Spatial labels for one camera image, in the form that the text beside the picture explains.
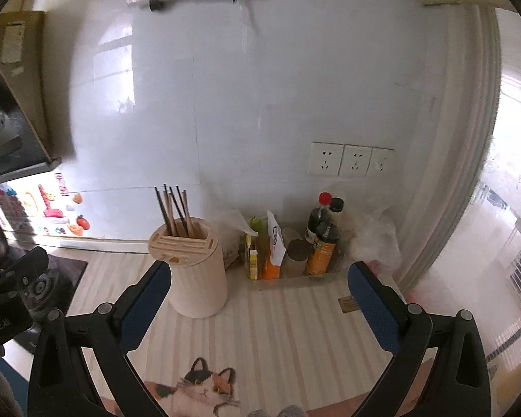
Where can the clear condiment tray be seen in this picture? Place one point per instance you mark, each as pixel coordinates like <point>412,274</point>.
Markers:
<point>295,282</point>

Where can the white seasoning pouch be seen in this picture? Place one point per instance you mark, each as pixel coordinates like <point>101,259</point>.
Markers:
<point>275,239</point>

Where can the small brown wooden piece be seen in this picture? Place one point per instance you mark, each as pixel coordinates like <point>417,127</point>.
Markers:
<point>348,305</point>

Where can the clear plastic bag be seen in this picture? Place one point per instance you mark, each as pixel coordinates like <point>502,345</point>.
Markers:
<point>373,239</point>
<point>232,234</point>

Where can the yellow seasoning box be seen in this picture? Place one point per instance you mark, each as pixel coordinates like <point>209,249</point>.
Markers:
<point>252,265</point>

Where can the clear rod with black ends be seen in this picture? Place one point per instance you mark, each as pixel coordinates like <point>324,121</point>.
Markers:
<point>191,1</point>

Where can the colourful wall stickers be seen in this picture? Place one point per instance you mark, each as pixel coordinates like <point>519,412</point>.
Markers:
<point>47,208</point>

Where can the black cap sauce bottle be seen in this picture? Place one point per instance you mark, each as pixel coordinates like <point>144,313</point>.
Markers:
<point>325,249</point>

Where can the brown lid jar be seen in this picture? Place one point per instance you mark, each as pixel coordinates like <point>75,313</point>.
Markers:
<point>296,256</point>

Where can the white wall socket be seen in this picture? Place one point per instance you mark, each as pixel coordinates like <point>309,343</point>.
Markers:
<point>326,159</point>
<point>382,161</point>
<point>356,160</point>

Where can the cat printed mat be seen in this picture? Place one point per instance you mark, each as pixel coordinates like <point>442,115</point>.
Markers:
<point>199,391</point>

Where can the dark wooden chopstick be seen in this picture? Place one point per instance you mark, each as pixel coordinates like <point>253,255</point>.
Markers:
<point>163,210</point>
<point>183,210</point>
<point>189,213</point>
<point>170,210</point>
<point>179,208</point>

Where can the green packet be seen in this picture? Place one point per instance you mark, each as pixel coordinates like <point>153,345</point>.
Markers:
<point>257,225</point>

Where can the dark range hood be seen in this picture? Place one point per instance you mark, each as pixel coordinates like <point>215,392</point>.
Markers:
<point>8,95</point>

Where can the white window frame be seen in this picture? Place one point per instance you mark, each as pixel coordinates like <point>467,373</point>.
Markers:
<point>460,139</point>

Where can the red cap dark bottle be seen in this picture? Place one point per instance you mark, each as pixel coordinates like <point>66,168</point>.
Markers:
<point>318,221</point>

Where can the beige utensil holder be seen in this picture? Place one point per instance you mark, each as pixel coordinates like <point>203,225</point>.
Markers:
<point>195,282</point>

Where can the orange seasoning packet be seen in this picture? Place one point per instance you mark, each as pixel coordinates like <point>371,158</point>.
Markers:
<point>269,270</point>

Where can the grey fuzzy slipper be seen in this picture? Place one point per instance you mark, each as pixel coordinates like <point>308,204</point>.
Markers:
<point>291,411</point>
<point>258,412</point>

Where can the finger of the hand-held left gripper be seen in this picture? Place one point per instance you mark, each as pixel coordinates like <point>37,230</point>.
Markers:
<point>26,269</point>

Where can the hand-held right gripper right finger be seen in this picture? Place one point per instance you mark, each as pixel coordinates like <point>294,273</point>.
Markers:
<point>373,308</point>

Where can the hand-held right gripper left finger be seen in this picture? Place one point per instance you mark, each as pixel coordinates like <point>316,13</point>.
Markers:
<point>145,304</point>

